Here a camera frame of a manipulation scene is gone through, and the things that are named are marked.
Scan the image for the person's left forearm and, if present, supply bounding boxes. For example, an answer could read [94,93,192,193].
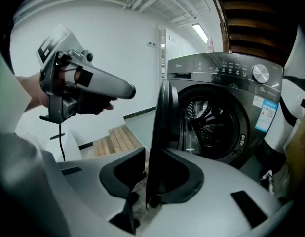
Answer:
[16,72,50,112]

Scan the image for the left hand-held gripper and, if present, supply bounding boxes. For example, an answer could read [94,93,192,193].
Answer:
[35,23,137,124]

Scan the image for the dark grey washing machine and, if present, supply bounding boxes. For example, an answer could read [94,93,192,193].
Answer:
[166,52,284,173]

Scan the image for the person's left hand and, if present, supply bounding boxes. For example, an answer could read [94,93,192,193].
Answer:
[57,67,82,88]

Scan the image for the silver control knob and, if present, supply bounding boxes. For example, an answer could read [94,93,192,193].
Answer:
[252,63,270,83]

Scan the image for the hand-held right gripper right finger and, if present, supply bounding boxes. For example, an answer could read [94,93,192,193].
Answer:
[137,148,294,237]

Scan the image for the person's white sleeve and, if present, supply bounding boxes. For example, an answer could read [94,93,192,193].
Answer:
[0,47,33,136]

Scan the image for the long ceiling light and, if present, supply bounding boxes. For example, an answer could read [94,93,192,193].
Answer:
[191,23,209,44]

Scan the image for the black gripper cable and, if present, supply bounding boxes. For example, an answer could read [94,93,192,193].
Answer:
[58,123,67,162]

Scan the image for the dark washing machine door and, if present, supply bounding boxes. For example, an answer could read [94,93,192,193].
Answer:
[145,79,200,210]

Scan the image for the brown cardboard box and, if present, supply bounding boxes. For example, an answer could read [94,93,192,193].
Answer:
[284,117,305,202]

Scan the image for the white tall cabinet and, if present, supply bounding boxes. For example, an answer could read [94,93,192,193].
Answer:
[158,25,186,80]

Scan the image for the pink bottle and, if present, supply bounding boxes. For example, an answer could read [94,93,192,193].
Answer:
[206,36,215,53]

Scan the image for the wooden stairs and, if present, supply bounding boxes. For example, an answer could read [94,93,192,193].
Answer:
[93,125,144,158]

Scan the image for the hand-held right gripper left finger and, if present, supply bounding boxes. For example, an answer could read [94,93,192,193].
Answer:
[41,146,146,237]

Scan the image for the white appliance with black strap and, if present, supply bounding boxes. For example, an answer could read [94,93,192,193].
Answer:
[280,25,305,156]

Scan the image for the dark wooden slatted structure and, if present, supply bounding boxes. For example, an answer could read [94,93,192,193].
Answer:
[213,0,299,67]

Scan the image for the blue white label sticker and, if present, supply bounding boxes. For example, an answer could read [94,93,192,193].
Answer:
[254,100,279,133]

